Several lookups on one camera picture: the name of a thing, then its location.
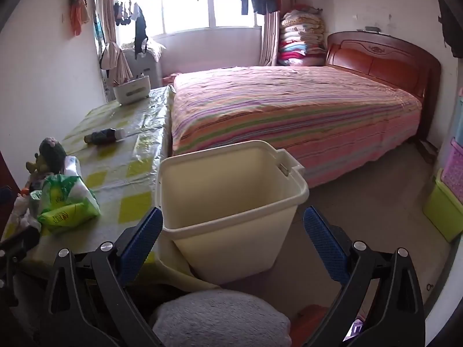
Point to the wooden headboard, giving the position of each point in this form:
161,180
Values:
383,65

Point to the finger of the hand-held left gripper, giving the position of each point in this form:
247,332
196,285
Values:
21,242
5,285

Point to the window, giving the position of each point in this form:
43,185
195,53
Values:
188,11

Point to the small dark remote control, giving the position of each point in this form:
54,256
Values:
372,28

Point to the small hanging laundry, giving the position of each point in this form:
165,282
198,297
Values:
124,12

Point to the stack of folded blankets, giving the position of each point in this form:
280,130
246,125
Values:
300,36

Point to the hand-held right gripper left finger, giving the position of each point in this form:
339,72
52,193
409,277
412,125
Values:
144,238

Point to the small bottle with white cap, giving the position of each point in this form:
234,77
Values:
103,136

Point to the green plush cactus toy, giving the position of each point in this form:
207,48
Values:
52,155

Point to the white desktop organizer box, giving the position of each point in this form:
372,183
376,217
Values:
132,90

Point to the black hanging garment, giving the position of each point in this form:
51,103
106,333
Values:
140,29

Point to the orange hanging cloth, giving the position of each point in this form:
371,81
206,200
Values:
76,18

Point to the white plastic bin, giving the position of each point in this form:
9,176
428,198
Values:
224,188

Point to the pink storage basket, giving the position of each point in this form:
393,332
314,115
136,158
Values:
454,173

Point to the green storage bin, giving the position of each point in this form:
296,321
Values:
441,213

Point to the green tissue pack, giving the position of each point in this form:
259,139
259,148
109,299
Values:
68,206

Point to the red plastic stool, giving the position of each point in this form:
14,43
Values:
307,323

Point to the dark hanging jacket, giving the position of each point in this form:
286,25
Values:
452,25

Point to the grey fuzzy cloth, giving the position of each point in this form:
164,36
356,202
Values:
220,321

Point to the white plastic bag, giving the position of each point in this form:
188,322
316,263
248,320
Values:
71,166

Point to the pink curtain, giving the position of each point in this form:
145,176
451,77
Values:
108,14

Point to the bed with striped sheet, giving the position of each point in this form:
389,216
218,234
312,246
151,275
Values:
289,115

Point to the striped curtain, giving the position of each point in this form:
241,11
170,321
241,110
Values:
269,39

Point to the white air cooler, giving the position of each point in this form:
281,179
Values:
144,67

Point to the blue storage drawer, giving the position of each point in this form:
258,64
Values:
460,123

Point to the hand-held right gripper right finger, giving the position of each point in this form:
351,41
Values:
325,245

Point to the yellow checkered plastic tablecloth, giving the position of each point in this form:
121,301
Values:
119,173

